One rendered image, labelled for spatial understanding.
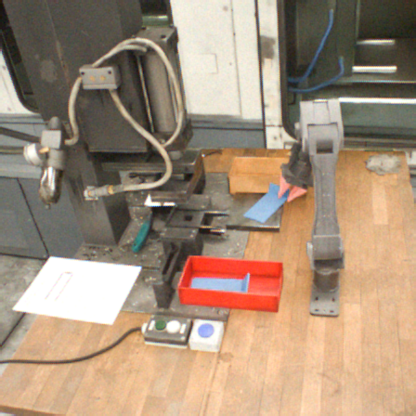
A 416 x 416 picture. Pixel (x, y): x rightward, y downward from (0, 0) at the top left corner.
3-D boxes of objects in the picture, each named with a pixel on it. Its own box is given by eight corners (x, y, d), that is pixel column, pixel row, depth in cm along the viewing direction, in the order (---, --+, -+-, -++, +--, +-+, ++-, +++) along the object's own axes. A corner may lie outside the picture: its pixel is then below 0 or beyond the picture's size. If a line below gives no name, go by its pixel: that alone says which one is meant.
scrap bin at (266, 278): (278, 313, 121) (277, 295, 118) (180, 304, 127) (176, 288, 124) (283, 278, 131) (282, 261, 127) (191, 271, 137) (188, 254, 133)
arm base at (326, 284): (309, 292, 115) (340, 294, 113) (314, 237, 130) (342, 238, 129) (308, 315, 119) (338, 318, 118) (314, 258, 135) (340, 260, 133)
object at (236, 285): (248, 300, 125) (247, 292, 123) (188, 298, 128) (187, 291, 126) (250, 280, 131) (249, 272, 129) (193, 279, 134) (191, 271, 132)
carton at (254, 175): (306, 199, 159) (306, 178, 154) (229, 196, 165) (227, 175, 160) (308, 176, 168) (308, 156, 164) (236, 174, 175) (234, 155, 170)
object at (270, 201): (290, 196, 156) (290, 188, 154) (263, 223, 147) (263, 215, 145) (270, 189, 160) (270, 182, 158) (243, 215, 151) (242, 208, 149)
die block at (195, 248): (199, 261, 140) (195, 240, 135) (164, 259, 142) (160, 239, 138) (214, 217, 155) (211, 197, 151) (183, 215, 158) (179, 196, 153)
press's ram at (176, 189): (193, 213, 129) (175, 108, 112) (100, 209, 135) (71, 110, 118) (208, 174, 143) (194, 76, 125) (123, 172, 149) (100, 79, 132)
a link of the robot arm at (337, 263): (305, 237, 122) (307, 253, 117) (342, 235, 121) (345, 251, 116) (305, 256, 126) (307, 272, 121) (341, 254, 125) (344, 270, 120)
